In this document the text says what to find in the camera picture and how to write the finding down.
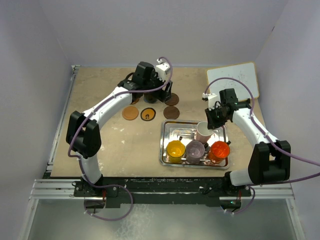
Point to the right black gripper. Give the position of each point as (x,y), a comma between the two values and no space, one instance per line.
(213,124)

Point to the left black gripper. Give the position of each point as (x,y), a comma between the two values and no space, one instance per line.
(165,94)

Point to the dark brown coaster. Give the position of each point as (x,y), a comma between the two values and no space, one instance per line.
(171,112)
(174,100)

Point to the pink mug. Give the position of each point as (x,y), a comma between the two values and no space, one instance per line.
(202,133)

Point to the black mug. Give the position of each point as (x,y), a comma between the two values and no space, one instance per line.
(149,98)

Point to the yellow black-rimmed coaster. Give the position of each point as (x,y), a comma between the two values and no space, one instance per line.
(148,114)

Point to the light brown wooden coaster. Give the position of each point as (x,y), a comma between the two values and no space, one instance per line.
(135,101)

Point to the purple translucent cup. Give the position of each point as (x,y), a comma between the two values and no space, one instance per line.
(194,152)

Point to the orange-brown wooden coaster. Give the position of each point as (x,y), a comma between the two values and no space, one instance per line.
(130,113)

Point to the yellow translucent cup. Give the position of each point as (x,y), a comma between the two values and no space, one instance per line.
(175,150)

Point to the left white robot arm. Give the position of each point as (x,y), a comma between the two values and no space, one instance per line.
(84,128)

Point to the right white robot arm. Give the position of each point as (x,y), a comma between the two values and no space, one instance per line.
(267,164)

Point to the orange translucent cup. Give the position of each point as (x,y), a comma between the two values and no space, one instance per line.
(219,151)

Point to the silver metal tray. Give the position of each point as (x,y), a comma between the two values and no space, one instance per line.
(185,130)

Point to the white whiteboard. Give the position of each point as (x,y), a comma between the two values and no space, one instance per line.
(243,72)

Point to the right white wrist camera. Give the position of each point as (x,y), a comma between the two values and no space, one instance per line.
(211,99)

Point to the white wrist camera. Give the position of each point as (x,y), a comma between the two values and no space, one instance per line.
(211,99)
(162,68)

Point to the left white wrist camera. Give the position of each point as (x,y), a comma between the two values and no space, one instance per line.
(162,68)

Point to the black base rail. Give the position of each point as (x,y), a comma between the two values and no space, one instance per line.
(112,192)

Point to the aluminium frame rail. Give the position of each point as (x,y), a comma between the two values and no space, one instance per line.
(56,187)

